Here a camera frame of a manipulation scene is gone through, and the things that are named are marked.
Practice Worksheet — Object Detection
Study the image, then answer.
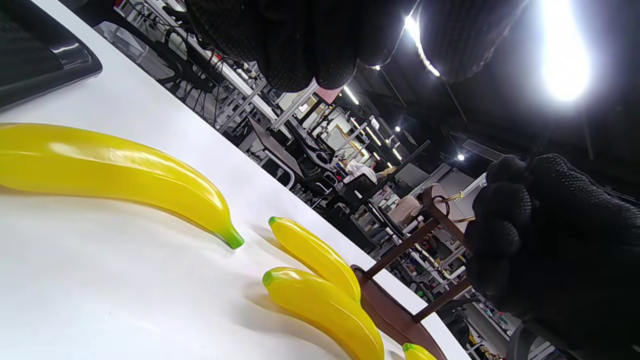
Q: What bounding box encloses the person's right hand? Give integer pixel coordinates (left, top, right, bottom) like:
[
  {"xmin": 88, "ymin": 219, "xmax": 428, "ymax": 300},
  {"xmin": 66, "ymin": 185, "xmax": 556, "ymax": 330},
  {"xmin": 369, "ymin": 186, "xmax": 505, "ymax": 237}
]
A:
[{"xmin": 464, "ymin": 153, "xmax": 640, "ymax": 360}]

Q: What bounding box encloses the person's left hand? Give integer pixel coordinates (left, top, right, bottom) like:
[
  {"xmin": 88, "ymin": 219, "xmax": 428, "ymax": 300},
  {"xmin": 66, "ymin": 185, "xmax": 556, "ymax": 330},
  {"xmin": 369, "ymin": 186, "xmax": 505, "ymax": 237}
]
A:
[{"xmin": 184, "ymin": 0, "xmax": 531, "ymax": 93}]

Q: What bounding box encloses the yellow plastic banana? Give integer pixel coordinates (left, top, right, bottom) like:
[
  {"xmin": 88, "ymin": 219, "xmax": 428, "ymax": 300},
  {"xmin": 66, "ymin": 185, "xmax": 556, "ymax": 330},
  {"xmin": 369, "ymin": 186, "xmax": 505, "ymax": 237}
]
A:
[
  {"xmin": 0, "ymin": 122, "xmax": 245, "ymax": 250},
  {"xmin": 402, "ymin": 342, "xmax": 438, "ymax": 360},
  {"xmin": 268, "ymin": 216, "xmax": 362, "ymax": 303},
  {"xmin": 262, "ymin": 266, "xmax": 386, "ymax": 360}
]

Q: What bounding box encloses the brown side table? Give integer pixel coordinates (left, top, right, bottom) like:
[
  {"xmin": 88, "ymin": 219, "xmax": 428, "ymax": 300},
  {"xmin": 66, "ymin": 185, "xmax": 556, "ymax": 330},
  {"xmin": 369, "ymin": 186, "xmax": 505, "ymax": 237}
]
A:
[{"xmin": 247, "ymin": 119, "xmax": 307, "ymax": 177}]

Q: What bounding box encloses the long ceiling light strip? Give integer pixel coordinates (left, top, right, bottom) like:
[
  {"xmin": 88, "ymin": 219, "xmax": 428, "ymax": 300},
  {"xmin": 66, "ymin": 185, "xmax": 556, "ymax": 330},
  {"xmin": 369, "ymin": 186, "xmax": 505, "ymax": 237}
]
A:
[
  {"xmin": 404, "ymin": 14, "xmax": 442, "ymax": 78},
  {"xmin": 540, "ymin": 0, "xmax": 592, "ymax": 103}
]

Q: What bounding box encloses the brown wooden hook stand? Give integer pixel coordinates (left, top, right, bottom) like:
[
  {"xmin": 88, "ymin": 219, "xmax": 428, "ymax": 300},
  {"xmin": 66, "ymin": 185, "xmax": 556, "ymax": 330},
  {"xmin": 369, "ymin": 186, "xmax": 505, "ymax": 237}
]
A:
[{"xmin": 350, "ymin": 184, "xmax": 481, "ymax": 360}]

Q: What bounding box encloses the black plastic tray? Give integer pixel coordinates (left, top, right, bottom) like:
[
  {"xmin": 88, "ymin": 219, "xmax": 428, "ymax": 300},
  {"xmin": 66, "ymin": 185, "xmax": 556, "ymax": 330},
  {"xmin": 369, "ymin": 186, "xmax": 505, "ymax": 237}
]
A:
[{"xmin": 0, "ymin": 0, "xmax": 104, "ymax": 112}]

